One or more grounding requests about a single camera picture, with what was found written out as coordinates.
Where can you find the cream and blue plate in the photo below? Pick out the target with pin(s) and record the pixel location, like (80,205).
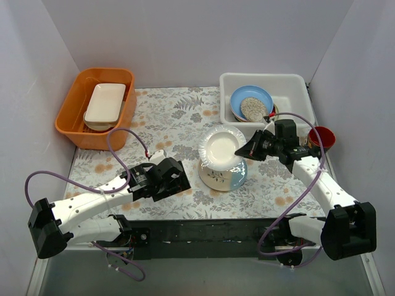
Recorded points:
(223,175)

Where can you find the clear white plastic bin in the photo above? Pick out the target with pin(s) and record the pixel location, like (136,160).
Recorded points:
(288,91)

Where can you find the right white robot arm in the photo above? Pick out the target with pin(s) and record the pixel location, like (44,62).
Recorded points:
(349,228)

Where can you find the light blue plate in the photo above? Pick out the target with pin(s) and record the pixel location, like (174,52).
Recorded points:
(250,91)

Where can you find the cream and green plate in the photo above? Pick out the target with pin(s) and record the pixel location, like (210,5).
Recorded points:
(275,111)

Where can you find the white fluted plate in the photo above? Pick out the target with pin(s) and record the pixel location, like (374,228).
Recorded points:
(218,145)

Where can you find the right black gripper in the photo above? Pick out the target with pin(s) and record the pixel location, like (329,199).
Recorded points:
(257,145)

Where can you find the pink plate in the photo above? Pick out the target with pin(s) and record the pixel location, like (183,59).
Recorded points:
(238,118)

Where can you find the red and black mug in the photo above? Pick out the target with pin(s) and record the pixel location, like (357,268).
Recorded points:
(312,144)

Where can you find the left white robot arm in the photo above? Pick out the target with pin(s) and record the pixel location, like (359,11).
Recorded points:
(55,225)

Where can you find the floral patterned table mat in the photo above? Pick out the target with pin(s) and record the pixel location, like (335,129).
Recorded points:
(174,119)

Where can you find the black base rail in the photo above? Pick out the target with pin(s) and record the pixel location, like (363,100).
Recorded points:
(223,238)

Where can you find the orange plastic bin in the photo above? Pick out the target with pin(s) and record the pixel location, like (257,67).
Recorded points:
(97,136)

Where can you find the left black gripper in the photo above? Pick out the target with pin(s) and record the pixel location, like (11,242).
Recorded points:
(178,184)

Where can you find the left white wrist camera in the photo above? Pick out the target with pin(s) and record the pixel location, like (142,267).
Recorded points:
(158,156)

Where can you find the white rectangular dish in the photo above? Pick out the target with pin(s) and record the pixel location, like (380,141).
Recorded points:
(105,103)

